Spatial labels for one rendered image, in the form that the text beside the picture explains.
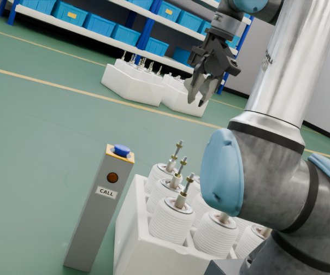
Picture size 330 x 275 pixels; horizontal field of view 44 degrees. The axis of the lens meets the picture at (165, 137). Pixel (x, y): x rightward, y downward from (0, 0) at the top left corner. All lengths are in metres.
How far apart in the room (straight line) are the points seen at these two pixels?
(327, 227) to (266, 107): 0.19
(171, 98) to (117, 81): 0.57
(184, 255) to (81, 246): 0.26
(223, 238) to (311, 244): 0.39
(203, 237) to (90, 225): 0.27
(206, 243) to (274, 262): 0.36
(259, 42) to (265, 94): 7.86
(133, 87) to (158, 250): 2.49
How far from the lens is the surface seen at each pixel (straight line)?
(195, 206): 1.11
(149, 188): 1.20
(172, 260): 0.97
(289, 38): 0.62
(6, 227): 1.16
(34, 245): 1.12
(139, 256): 0.96
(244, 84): 8.53
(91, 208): 1.00
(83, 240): 1.04
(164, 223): 0.96
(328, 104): 8.23
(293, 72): 0.60
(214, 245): 1.01
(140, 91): 3.41
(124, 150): 0.96
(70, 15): 5.50
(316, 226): 0.63
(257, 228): 1.09
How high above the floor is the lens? 0.61
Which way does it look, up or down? 13 degrees down
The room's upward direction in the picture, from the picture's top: 23 degrees clockwise
